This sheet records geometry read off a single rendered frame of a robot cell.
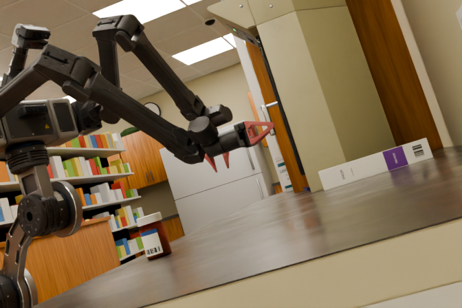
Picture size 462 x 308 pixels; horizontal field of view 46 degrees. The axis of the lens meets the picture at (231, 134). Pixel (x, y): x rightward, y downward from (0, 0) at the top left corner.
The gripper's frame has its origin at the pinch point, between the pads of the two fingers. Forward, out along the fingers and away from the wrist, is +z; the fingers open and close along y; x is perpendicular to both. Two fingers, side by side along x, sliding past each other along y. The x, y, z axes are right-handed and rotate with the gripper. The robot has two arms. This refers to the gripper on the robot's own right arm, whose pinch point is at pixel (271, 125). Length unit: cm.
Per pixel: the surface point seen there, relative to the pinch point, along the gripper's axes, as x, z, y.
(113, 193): -31, -247, 398
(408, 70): -5, 42, 32
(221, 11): -33.7, -2.0, -5.4
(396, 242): 22, 21, -109
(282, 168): 10, -12, 70
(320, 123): 4.3, 13.0, -5.0
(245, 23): -28.0, 3.1, -5.3
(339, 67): -8.8, 22.7, 1.5
